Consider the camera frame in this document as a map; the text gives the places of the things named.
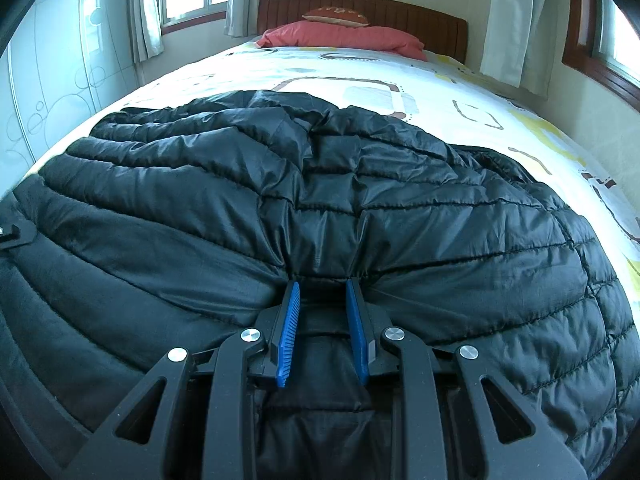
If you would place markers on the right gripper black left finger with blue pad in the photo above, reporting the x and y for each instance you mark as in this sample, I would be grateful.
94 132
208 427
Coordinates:
193 415

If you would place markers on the white glass wardrobe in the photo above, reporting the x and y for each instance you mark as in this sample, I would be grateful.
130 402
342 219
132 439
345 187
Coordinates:
66 61

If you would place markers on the black quilted down jacket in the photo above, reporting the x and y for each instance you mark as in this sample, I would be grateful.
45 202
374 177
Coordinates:
59 384

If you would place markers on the right bedroom window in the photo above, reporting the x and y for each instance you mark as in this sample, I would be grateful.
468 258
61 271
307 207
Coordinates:
601 43

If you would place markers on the white curtain at left window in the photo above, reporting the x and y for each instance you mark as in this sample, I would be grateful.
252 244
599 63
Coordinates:
145 29

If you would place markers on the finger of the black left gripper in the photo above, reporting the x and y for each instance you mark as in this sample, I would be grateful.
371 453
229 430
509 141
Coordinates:
16 229

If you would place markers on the red pillow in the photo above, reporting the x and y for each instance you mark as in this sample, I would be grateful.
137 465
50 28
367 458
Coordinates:
315 34

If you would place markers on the dark wooden headboard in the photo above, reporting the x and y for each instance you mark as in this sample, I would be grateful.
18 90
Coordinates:
440 32

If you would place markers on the white curtain near headboard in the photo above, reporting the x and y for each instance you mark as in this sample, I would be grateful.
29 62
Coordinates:
519 44

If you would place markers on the orange patterned small cushion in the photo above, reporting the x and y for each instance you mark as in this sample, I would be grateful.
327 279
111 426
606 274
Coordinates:
336 15

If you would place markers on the white patterned bed sheet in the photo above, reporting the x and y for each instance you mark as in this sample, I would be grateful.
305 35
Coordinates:
425 95

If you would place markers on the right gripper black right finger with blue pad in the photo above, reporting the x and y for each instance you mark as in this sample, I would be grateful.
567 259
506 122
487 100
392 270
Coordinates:
453 415

